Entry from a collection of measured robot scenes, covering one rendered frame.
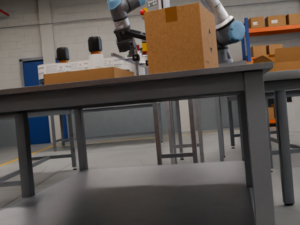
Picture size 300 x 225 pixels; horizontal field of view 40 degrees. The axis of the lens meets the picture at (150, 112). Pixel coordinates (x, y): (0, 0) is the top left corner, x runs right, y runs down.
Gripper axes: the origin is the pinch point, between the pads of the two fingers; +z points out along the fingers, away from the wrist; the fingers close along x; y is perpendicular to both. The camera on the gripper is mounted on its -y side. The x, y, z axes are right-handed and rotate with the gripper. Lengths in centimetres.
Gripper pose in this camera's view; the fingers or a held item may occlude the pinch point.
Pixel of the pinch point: (138, 61)
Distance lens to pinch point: 216.8
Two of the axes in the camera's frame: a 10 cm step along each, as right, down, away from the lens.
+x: -0.9, 5.0, -8.6
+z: 2.8, 8.5, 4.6
